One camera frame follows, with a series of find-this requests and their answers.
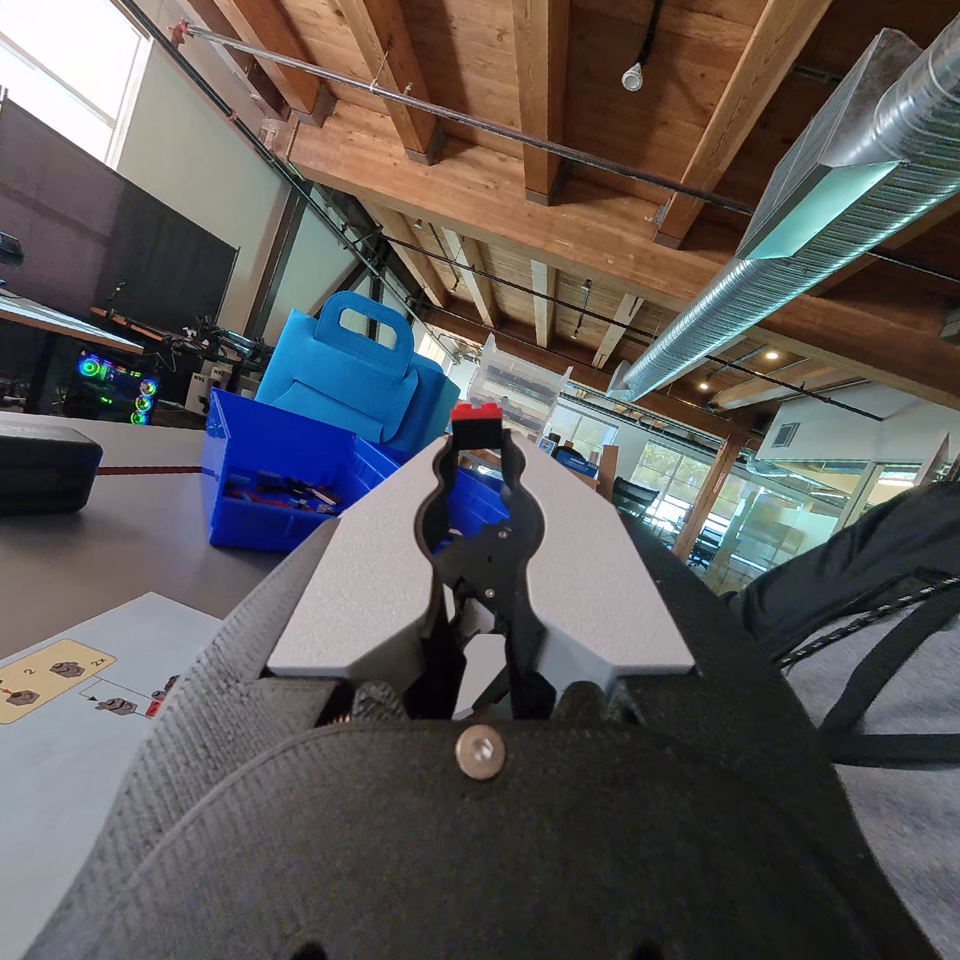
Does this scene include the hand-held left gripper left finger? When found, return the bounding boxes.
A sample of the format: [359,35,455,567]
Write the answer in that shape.
[266,437,460,706]

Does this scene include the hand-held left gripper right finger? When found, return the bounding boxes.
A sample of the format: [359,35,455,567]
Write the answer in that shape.
[498,431,697,714]

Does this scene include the black and red brick piece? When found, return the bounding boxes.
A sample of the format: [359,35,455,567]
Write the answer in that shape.
[450,403,502,453]

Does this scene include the blue plastic bin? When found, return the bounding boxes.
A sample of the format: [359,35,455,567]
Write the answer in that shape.
[201,387,421,554]
[351,433,515,528]

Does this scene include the grey desk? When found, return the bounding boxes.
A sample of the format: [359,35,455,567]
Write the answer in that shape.
[0,411,354,665]

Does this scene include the pile of loose bricks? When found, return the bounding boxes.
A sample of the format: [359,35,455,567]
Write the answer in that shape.
[223,471,345,517]

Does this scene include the clear plastic storage rack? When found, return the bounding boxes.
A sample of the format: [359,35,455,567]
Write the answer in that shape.
[466,333,575,451]

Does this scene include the blue felt bag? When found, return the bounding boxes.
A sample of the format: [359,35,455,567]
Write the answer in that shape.
[255,291,462,456]

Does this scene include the computer tower with rgb fans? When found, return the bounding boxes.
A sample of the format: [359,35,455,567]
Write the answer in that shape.
[63,346,161,429]

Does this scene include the brick instruction booklet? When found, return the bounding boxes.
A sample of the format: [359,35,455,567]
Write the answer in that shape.
[0,591,226,960]

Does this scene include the black charger case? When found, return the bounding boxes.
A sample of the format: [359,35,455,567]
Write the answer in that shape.
[0,422,105,517]

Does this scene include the person's grey shirt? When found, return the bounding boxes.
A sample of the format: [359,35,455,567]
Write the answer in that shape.
[780,600,960,960]

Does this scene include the wooden-edged work table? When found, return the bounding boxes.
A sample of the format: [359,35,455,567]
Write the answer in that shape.
[0,288,147,357]

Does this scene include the metal ceiling pipe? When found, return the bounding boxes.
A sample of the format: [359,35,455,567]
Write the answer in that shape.
[171,21,755,219]

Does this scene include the hanging ceiling spot lamp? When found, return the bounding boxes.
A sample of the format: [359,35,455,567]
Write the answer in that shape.
[621,0,665,93]

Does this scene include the dashed black cord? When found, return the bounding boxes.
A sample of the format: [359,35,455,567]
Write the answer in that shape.
[778,576,960,671]

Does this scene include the black lanyard strap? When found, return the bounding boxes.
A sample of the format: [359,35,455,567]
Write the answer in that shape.
[821,577,960,770]

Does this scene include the large black wall panel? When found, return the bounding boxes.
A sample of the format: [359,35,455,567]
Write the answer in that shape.
[0,97,240,336]

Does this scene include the silver ventilation duct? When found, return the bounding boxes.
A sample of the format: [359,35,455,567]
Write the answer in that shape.
[606,0,960,402]

